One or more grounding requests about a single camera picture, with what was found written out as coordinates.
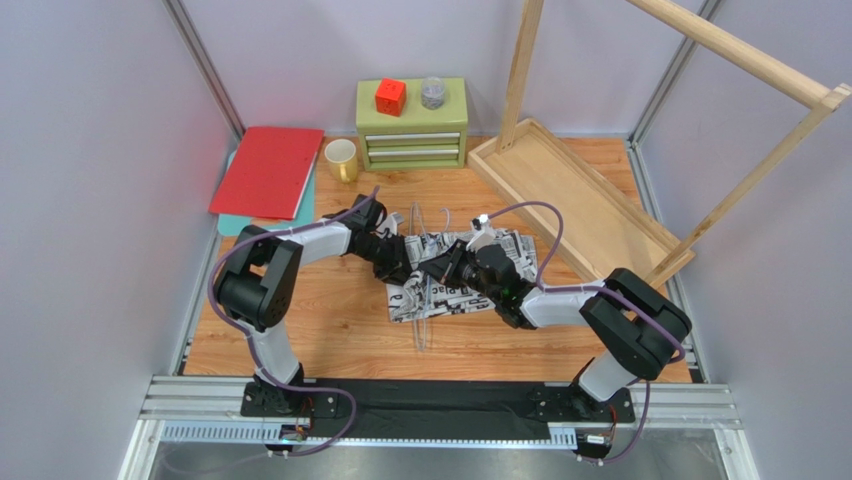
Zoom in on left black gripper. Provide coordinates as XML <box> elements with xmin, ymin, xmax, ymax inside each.
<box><xmin>355</xmin><ymin>232</ymin><xmax>422</xmax><ymax>290</ymax></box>

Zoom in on newspaper print trousers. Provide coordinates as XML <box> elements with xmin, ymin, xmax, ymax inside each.
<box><xmin>387</xmin><ymin>229</ymin><xmax>538</xmax><ymax>329</ymax></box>

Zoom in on blue wire hanger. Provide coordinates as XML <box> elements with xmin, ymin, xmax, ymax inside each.
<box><xmin>409</xmin><ymin>201</ymin><xmax>451</xmax><ymax>352</ymax></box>

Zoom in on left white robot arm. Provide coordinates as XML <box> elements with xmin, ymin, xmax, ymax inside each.
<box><xmin>208</xmin><ymin>195</ymin><xmax>413</xmax><ymax>417</ymax></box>

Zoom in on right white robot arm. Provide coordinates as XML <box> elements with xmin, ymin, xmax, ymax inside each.
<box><xmin>418</xmin><ymin>241</ymin><xmax>692</xmax><ymax>417</ymax></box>

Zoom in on wooden clothes rack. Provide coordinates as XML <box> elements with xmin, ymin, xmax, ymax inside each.
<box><xmin>467</xmin><ymin>0</ymin><xmax>852</xmax><ymax>289</ymax></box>

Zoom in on yellow mug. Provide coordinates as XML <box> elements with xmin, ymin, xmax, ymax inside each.
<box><xmin>323</xmin><ymin>138</ymin><xmax>358</xmax><ymax>184</ymax></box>

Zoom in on green drawer cabinet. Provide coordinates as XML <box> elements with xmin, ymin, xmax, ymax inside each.
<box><xmin>355</xmin><ymin>77</ymin><xmax>468</xmax><ymax>171</ymax></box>

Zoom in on red board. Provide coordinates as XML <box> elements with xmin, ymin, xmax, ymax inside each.
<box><xmin>208</xmin><ymin>126</ymin><xmax>324</xmax><ymax>220</ymax></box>

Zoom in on red cube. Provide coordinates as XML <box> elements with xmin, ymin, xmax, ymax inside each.
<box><xmin>374</xmin><ymin>78</ymin><xmax>407</xmax><ymax>117</ymax></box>

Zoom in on teal cutting board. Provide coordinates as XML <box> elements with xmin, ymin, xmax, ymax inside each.
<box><xmin>209</xmin><ymin>145</ymin><xmax>318</xmax><ymax>237</ymax></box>

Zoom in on clear glass jar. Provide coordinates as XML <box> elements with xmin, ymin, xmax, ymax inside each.
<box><xmin>420</xmin><ymin>76</ymin><xmax>446</xmax><ymax>110</ymax></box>

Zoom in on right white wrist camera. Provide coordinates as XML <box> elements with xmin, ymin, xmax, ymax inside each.
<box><xmin>466</xmin><ymin>214</ymin><xmax>497</xmax><ymax>252</ymax></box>

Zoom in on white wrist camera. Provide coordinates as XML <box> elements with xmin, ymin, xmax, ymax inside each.
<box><xmin>466</xmin><ymin>214</ymin><xmax>497</xmax><ymax>252</ymax></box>
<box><xmin>377</xmin><ymin>212</ymin><xmax>405</xmax><ymax>237</ymax></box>

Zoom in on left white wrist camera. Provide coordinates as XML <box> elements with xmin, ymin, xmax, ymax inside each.
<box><xmin>377</xmin><ymin>212</ymin><xmax>405</xmax><ymax>237</ymax></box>

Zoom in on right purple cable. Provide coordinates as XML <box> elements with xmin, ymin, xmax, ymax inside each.
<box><xmin>475</xmin><ymin>201</ymin><xmax>687</xmax><ymax>465</ymax></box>

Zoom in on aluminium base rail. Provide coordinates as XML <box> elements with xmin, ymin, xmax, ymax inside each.
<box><xmin>138</xmin><ymin>376</ymin><xmax>759</xmax><ymax>479</ymax></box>

